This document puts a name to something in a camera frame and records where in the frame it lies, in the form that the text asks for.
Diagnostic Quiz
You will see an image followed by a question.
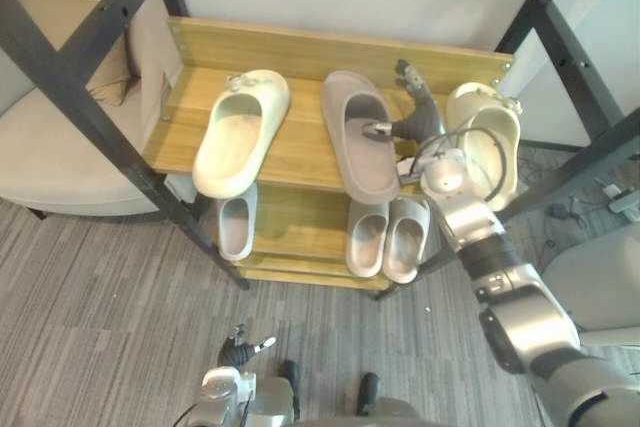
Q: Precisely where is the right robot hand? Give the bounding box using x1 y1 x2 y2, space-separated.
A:
358 59 448 143

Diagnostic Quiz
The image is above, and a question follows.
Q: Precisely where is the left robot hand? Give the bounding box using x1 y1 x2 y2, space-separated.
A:
217 324 278 369

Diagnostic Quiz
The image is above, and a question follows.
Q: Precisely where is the large grey slipper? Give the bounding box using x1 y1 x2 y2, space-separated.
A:
320 70 402 204

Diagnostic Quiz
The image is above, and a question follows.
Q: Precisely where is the wooden shoe rack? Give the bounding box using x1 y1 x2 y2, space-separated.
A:
142 16 516 302

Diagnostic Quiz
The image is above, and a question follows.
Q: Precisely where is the cream slipper with charms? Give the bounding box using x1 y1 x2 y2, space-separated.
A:
192 69 292 199
444 81 524 213

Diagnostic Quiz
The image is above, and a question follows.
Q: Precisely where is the small grey slipper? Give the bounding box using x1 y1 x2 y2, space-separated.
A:
216 182 259 262
382 196 431 284
345 198 390 278

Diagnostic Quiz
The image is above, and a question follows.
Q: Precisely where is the grey chair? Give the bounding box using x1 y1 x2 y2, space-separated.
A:
542 220 640 333

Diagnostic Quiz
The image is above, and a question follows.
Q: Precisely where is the beige armchair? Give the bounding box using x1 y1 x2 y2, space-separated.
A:
0 0 184 221

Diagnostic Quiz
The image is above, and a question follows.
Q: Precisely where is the beige cushion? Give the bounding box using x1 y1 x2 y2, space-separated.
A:
85 0 181 107

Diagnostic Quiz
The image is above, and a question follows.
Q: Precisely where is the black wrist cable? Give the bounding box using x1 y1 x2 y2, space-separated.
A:
417 124 507 204

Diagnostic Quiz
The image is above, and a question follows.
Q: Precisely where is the black metal frame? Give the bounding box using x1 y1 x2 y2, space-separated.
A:
494 0 640 228
0 0 251 291

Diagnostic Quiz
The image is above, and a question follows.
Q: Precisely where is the black floor cable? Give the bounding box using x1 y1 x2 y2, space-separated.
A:
542 179 609 253

